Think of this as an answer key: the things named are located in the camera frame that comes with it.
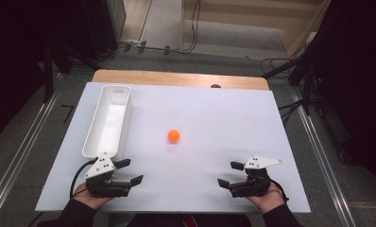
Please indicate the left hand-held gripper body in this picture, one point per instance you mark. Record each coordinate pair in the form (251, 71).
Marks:
(98, 168)

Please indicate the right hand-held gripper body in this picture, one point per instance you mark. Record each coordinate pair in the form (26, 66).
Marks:
(255, 179)

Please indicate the white plastic bin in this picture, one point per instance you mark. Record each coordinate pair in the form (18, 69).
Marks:
(109, 123)

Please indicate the orange ball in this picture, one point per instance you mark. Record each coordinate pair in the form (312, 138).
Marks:
(174, 136)

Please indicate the person's right hand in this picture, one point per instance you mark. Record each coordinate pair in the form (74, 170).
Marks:
(268, 198)

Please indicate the person's left hand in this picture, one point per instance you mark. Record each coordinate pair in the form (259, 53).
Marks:
(91, 200)

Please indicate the white board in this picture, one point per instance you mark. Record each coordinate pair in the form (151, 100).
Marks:
(208, 119)

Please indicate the small dark round object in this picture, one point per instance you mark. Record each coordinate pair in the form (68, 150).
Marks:
(215, 86)

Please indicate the wooden table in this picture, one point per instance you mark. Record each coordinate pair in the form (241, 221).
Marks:
(176, 78)

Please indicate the black metal stand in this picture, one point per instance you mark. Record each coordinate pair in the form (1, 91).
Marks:
(50, 69)
(305, 75)

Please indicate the white power strip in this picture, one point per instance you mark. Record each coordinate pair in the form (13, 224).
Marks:
(131, 42)

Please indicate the dark curtain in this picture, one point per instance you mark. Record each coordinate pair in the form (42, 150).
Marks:
(356, 78)
(16, 63)

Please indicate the black cabinet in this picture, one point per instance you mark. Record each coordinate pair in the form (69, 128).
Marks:
(102, 25)

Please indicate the wooden platform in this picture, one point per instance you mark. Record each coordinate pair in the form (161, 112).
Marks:
(239, 19)

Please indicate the metal floor rail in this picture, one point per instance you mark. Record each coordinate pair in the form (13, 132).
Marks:
(324, 164)
(22, 151)

